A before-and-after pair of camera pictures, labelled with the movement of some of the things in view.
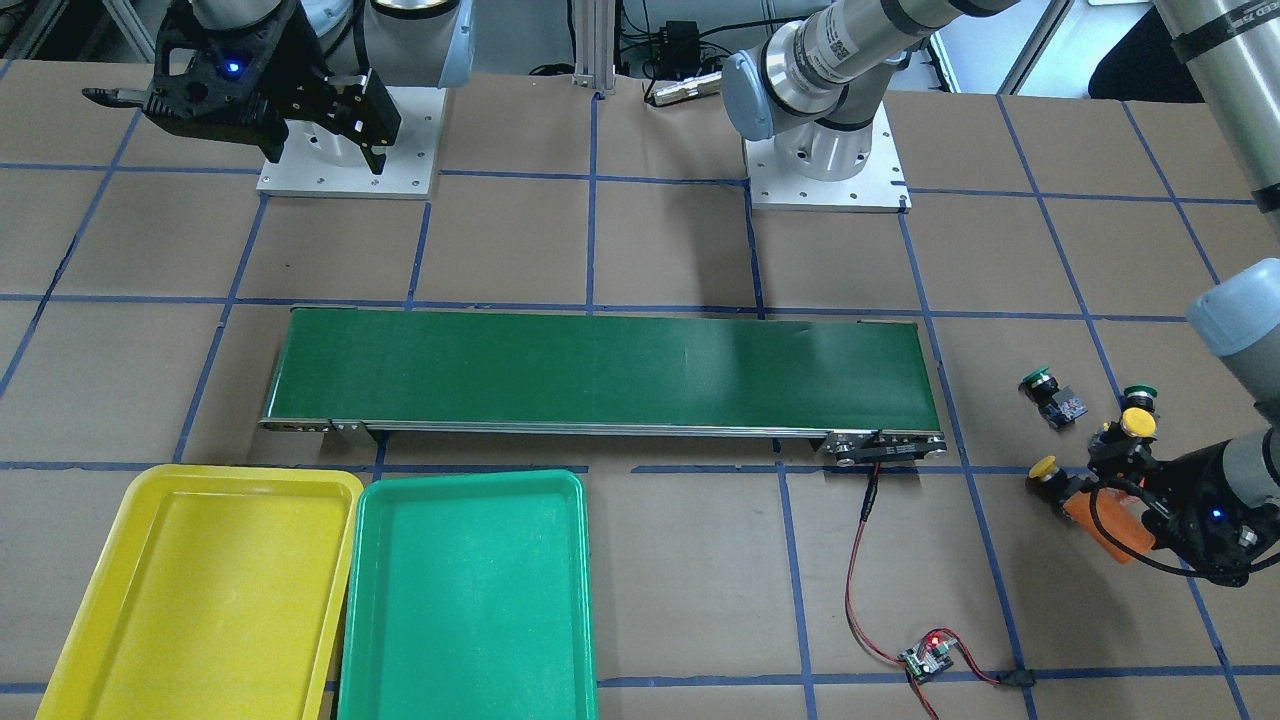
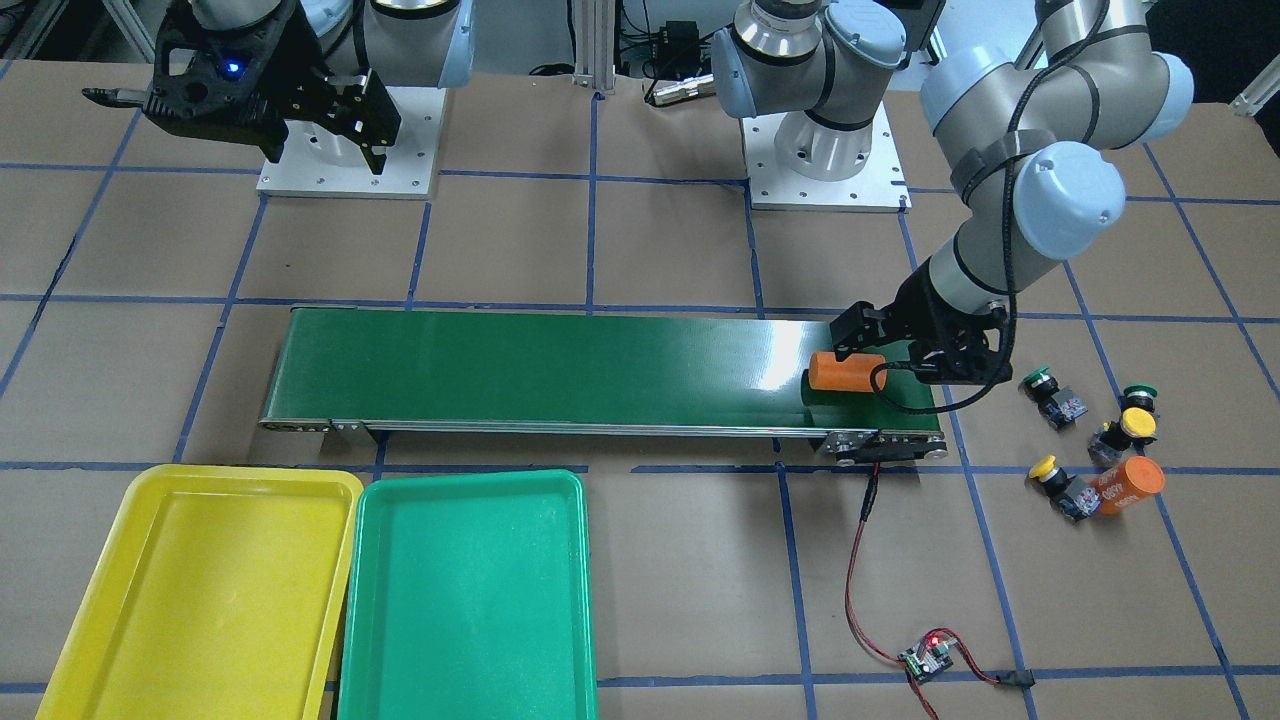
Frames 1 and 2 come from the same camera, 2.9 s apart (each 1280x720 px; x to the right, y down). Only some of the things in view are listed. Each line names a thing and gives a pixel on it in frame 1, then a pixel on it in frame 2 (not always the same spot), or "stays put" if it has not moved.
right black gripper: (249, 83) stays put
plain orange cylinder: (1122, 514) -> (851, 374)
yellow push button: (1046, 480) stays put
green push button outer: (1139, 396) stays put
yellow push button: (1137, 423) stays put
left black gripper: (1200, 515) -> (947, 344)
